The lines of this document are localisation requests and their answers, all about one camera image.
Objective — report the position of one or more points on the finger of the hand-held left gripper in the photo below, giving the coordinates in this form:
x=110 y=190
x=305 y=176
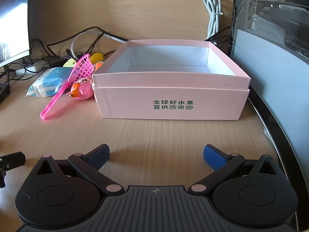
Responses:
x=14 y=159

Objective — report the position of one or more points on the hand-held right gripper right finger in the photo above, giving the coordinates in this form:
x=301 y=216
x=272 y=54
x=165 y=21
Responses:
x=213 y=158

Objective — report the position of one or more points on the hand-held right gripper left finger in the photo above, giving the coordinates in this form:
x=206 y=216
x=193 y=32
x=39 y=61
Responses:
x=99 y=157

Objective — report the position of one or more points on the pink toy bird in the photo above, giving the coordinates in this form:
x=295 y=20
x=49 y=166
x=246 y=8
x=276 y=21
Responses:
x=83 y=90

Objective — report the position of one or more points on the pink cardboard box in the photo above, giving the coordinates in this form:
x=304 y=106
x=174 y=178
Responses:
x=169 y=101

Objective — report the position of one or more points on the blue white tissue pack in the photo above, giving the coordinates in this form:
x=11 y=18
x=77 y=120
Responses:
x=45 y=82

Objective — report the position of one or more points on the pink plastic toy net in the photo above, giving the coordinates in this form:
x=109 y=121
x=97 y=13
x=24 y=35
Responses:
x=83 y=69

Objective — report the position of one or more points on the pale yellow toy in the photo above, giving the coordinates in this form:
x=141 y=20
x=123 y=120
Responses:
x=68 y=64

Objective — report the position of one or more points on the yellow toy corn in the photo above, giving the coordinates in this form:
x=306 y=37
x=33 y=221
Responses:
x=96 y=58

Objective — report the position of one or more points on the wooden desktop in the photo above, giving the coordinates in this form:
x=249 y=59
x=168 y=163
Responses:
x=157 y=135

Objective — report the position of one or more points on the white power strip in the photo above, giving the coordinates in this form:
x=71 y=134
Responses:
x=31 y=68

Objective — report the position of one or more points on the black power adapter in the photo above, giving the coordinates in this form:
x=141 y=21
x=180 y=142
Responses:
x=58 y=63

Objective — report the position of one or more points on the glass sided computer case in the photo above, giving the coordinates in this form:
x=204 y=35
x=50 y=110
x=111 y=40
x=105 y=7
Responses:
x=270 y=41

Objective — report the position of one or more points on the curved computer monitor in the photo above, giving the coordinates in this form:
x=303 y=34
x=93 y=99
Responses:
x=12 y=17

